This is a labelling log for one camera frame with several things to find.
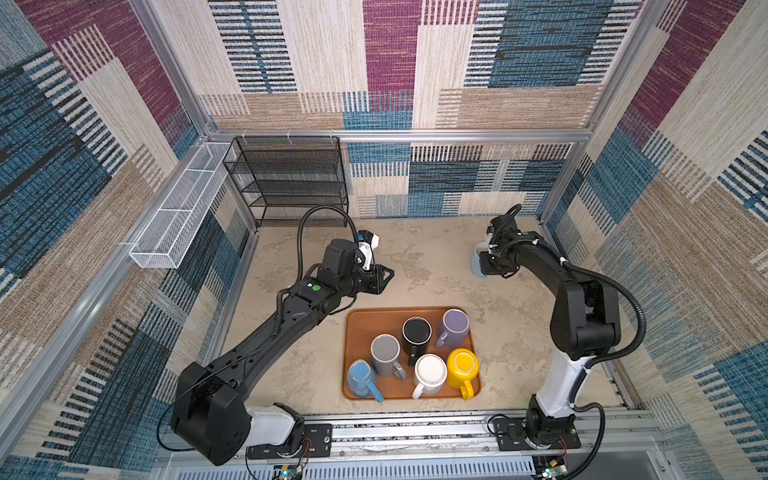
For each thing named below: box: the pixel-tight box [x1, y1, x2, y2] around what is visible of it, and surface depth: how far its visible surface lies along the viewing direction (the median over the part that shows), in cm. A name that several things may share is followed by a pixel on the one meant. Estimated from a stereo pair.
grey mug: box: [370, 333, 406, 381], surface depth 78 cm
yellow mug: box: [446, 348, 480, 401], surface depth 77 cm
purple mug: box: [436, 308, 470, 349], surface depth 85 cm
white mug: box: [412, 353, 448, 400], surface depth 78 cm
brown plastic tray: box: [343, 306, 481, 399], surface depth 82 cm
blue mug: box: [347, 359, 384, 403], surface depth 76 cm
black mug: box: [402, 316, 433, 366], surface depth 83 cm
